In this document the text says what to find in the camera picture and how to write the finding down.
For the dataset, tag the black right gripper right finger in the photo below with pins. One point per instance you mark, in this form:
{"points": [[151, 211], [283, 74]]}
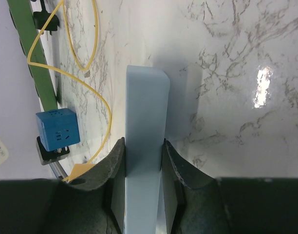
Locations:
{"points": [[196, 203]]}

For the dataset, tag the black cube plug adapter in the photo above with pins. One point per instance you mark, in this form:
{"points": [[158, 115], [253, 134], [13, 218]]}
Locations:
{"points": [[47, 157]]}

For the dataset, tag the yellow charger plug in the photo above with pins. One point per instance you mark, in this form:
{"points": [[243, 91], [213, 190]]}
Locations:
{"points": [[78, 170]]}

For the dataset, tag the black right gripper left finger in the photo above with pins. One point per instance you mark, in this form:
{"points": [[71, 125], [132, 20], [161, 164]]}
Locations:
{"points": [[93, 203]]}

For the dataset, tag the blue cube socket adapter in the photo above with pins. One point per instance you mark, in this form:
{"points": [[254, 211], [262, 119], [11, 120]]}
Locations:
{"points": [[58, 128]]}

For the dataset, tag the light blue power strip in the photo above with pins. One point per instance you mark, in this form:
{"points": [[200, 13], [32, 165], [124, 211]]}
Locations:
{"points": [[147, 90]]}

